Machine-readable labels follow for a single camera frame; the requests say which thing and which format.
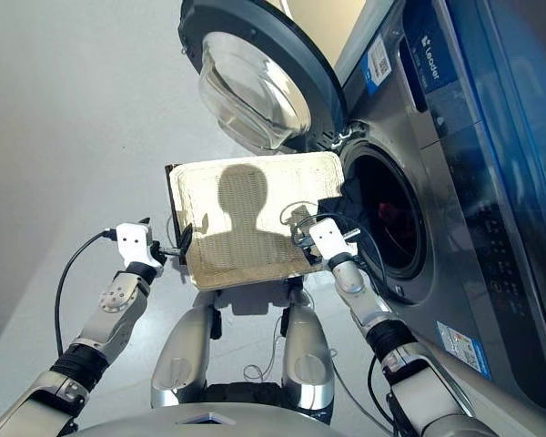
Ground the grey floor cable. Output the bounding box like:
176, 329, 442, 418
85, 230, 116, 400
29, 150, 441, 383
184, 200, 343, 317
330, 348, 393, 437

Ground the silver robot torso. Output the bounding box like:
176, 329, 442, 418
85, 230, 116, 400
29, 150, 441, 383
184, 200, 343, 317
69, 381, 348, 437

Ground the thin grey floor cord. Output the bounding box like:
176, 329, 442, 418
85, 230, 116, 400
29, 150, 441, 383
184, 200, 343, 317
242, 312, 293, 384

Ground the pale woven laundry basket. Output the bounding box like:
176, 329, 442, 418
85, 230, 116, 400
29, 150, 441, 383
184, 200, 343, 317
166, 150, 361, 293

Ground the white blue QR sticker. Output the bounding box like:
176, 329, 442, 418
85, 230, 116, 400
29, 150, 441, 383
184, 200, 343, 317
360, 33, 393, 97

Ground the red garment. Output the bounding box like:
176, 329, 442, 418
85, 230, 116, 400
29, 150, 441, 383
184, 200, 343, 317
375, 198, 419, 245

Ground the dark grey dryer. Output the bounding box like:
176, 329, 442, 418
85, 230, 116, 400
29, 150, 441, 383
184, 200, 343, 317
434, 0, 546, 329

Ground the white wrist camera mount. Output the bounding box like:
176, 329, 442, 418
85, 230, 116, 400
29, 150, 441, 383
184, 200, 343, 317
114, 221, 164, 270
308, 218, 355, 264

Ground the blue energy label sticker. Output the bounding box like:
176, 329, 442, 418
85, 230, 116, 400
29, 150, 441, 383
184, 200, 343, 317
435, 320, 492, 380

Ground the silver robot leg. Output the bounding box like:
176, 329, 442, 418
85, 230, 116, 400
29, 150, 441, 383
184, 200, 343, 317
148, 303, 223, 410
278, 301, 337, 414

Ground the round glass washing machine door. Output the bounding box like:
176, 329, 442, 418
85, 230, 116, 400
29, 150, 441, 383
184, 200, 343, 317
177, 0, 348, 155

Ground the black wheeled basket stand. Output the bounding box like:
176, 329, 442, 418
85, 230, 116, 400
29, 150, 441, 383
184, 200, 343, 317
207, 276, 311, 341

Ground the grey front-load washing machine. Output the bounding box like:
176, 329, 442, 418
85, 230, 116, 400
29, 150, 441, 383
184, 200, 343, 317
330, 0, 546, 437

